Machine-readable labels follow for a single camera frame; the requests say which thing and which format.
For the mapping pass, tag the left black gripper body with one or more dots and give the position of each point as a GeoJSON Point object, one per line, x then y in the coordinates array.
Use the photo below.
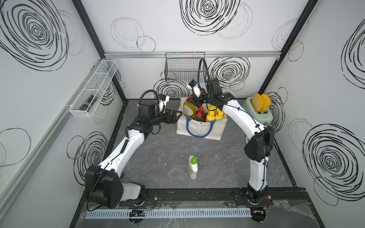
{"type": "Point", "coordinates": [164, 118]}

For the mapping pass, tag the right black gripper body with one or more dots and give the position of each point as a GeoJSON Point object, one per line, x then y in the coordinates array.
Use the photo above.
{"type": "Point", "coordinates": [204, 98]}

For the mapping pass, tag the yellow-green soap bottle red cap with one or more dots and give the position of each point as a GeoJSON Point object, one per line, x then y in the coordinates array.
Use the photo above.
{"type": "Point", "coordinates": [189, 109]}

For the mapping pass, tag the orange soap bottle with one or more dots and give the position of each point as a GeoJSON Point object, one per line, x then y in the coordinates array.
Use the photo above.
{"type": "Point", "coordinates": [212, 108]}
{"type": "Point", "coordinates": [210, 117]}
{"type": "Point", "coordinates": [219, 115]}

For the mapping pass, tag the white canvas bag blue handles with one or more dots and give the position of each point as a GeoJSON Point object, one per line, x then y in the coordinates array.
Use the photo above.
{"type": "Point", "coordinates": [202, 130]}

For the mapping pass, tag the white bottle green cap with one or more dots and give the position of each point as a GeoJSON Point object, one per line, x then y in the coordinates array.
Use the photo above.
{"type": "Point", "coordinates": [192, 167]}

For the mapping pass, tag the dark green soap bottle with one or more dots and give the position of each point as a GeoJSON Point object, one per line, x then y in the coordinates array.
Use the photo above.
{"type": "Point", "coordinates": [199, 117]}

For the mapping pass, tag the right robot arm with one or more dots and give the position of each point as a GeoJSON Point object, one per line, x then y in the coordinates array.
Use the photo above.
{"type": "Point", "coordinates": [260, 138]}

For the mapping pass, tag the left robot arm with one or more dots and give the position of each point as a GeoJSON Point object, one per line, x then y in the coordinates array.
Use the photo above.
{"type": "Point", "coordinates": [103, 184]}

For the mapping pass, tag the left bread slice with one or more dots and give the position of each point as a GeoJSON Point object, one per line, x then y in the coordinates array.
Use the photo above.
{"type": "Point", "coordinates": [257, 102]}

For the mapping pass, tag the bread slice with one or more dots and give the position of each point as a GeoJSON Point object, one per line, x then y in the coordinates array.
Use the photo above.
{"type": "Point", "coordinates": [266, 102]}
{"type": "Point", "coordinates": [257, 102]}

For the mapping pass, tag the right bread slice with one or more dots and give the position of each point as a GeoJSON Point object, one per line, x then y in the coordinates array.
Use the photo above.
{"type": "Point", "coordinates": [266, 102]}

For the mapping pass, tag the mint green toaster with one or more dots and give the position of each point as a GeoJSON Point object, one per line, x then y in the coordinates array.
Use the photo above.
{"type": "Point", "coordinates": [265, 118]}

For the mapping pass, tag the dark bottle on shelf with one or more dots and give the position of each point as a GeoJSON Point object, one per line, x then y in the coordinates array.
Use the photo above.
{"type": "Point", "coordinates": [86, 106]}

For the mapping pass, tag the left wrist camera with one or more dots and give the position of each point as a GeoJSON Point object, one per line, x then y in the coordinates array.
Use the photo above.
{"type": "Point", "coordinates": [163, 100]}

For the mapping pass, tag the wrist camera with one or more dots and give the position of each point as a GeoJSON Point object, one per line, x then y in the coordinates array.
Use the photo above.
{"type": "Point", "coordinates": [194, 87]}
{"type": "Point", "coordinates": [163, 100]}

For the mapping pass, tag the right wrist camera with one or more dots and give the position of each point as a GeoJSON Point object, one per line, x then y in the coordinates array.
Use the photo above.
{"type": "Point", "coordinates": [194, 87]}

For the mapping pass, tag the black wire wall basket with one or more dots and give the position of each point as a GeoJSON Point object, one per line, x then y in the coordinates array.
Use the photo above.
{"type": "Point", "coordinates": [184, 66]}

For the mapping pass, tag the white wire wall shelf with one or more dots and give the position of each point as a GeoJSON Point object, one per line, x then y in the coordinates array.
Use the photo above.
{"type": "Point", "coordinates": [100, 83]}

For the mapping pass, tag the grey slotted cable duct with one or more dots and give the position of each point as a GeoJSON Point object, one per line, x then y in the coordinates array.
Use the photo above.
{"type": "Point", "coordinates": [183, 213]}

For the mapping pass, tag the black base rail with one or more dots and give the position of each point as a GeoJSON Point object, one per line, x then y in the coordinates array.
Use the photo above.
{"type": "Point", "coordinates": [194, 195]}

